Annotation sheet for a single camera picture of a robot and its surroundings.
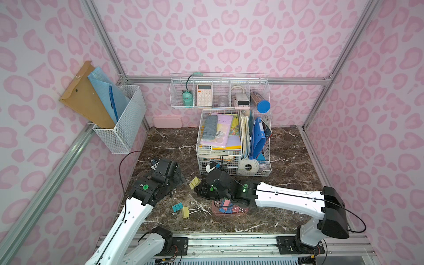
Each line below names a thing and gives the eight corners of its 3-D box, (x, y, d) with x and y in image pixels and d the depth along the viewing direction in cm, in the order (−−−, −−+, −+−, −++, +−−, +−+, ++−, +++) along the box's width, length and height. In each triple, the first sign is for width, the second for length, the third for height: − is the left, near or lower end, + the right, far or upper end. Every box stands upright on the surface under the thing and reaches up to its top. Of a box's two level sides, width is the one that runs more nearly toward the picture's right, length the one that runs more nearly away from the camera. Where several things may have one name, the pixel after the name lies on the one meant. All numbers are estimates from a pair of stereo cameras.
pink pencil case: (155, 128, 123) (152, 120, 117) (157, 123, 127) (154, 115, 120) (182, 128, 123) (180, 120, 117) (183, 122, 126) (181, 115, 120)
